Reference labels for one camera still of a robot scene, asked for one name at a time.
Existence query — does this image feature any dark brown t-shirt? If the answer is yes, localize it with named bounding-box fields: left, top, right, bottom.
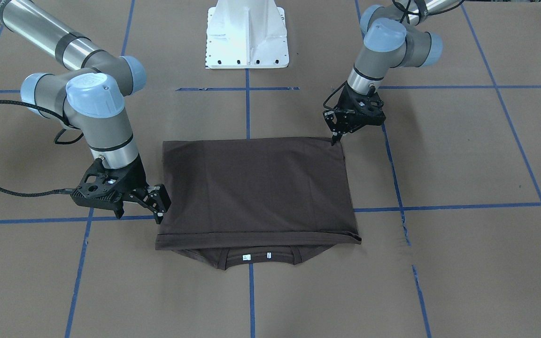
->
left=155, top=137, right=362, bottom=271

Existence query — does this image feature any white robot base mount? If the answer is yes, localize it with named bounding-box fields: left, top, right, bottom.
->
left=205, top=0, right=290, bottom=70

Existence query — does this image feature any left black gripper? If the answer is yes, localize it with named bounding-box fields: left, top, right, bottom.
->
left=323, top=84, right=386, bottom=146

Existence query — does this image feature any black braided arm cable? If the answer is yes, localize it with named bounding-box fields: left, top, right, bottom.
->
left=0, top=100, right=85, bottom=198

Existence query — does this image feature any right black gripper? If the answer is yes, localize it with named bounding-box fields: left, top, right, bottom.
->
left=71, top=157, right=171, bottom=225

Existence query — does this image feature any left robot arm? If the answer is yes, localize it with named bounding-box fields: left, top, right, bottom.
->
left=323, top=0, right=462, bottom=144

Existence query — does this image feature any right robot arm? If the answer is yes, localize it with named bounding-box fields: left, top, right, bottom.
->
left=0, top=0, right=171, bottom=224

